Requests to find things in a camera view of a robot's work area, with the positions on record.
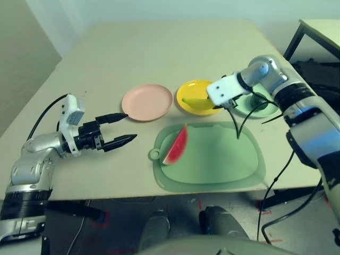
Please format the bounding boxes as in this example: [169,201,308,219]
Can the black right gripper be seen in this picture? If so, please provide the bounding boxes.
[211,97,239,111]

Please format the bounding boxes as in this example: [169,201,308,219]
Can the black metal table leg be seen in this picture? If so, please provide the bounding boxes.
[259,190,325,210]
[46,200,106,223]

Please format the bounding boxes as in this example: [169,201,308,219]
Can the grey robot left leg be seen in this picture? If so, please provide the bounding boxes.
[138,209,171,250]

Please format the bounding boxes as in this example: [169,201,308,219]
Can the grey robot right leg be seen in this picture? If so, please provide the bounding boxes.
[199,206,249,239]

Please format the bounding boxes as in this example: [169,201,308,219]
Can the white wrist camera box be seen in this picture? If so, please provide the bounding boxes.
[57,94,86,156]
[206,73,253,107]

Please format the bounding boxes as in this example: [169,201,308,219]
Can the red watermelon slice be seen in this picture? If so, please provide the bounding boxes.
[161,123,189,166]

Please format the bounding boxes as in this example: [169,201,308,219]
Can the mint green plastic plate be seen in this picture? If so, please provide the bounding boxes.
[233,82,279,118]

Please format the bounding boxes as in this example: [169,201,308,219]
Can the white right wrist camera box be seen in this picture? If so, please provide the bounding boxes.
[206,73,253,107]

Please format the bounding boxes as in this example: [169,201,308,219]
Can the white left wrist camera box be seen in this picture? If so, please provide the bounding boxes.
[57,94,86,156]

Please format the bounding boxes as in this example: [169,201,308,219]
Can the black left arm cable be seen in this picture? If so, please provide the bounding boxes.
[27,94,70,140]

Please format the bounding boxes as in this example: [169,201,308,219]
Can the pink plastic plate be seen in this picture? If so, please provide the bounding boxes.
[121,83,174,122]

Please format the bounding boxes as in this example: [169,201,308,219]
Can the grey robot torso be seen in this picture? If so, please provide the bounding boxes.
[138,235,279,255]

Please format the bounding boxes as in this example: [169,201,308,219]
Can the yellow plastic plate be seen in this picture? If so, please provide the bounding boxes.
[176,79,223,116]

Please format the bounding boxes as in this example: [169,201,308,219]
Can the beige side table black legs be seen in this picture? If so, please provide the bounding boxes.
[283,18,340,64]

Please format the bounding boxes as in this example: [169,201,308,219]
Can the green cutting board mat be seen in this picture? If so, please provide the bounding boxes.
[148,121,267,192]

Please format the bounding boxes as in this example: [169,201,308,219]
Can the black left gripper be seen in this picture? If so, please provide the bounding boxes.
[71,112,138,153]

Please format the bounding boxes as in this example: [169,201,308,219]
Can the black zip tie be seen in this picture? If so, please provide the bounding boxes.
[261,113,284,125]

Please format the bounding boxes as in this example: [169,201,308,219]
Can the yellow toy banana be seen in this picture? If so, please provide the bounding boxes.
[182,97,215,111]

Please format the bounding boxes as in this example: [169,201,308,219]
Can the grey robot leg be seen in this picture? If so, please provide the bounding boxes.
[199,206,249,239]
[138,209,171,250]

